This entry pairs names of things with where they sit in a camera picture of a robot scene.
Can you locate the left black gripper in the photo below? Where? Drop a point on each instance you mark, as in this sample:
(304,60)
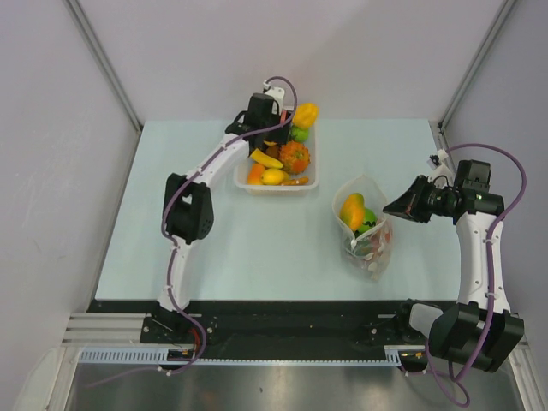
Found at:
(279,135)

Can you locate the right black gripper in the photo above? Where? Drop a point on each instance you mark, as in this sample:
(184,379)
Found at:
(410,203)

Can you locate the clear zip top bag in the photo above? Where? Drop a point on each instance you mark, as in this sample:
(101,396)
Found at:
(367,233)

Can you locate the orange yellow toy mango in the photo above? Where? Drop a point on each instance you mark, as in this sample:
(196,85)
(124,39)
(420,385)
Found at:
(353,210)

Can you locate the green striped toy melon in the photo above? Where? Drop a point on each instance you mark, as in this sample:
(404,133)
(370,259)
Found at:
(369,222)

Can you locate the red yellow toy apple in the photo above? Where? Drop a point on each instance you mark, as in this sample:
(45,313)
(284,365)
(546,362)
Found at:
(381,241)

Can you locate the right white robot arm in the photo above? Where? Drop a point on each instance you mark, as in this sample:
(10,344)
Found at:
(479,330)

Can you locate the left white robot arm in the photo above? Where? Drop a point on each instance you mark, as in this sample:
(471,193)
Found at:
(188,210)

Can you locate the yellow toy banana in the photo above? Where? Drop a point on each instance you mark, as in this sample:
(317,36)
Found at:
(269,162)

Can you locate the small green toy fruit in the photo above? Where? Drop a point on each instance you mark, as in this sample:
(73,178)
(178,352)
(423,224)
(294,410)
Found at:
(299,135)

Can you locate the yellow toy bell pepper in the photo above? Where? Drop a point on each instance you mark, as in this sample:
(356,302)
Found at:
(305,115)

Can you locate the orange toy pineapple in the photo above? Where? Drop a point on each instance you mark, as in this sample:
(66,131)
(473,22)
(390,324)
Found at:
(294,157)

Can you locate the orange toy persimmon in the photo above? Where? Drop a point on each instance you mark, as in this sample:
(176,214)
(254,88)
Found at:
(255,173)

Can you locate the small yellow toy lemon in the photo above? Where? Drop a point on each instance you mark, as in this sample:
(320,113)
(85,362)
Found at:
(273,177)

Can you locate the white plastic fruit basket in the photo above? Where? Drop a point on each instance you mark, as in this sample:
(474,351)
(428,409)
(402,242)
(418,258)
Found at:
(312,173)

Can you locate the orange toy carrot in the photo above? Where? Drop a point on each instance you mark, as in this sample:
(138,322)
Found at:
(295,182)

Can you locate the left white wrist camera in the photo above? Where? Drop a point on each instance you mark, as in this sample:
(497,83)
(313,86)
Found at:
(275,92)

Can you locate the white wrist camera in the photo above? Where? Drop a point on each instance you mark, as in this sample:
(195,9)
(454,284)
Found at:
(441,175)
(275,92)

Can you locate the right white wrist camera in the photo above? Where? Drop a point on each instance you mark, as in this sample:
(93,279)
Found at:
(441,175)

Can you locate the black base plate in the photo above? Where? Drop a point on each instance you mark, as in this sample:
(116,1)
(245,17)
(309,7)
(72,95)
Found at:
(273,327)

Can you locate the white slotted cable duct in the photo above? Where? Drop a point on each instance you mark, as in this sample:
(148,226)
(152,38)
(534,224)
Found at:
(388,355)

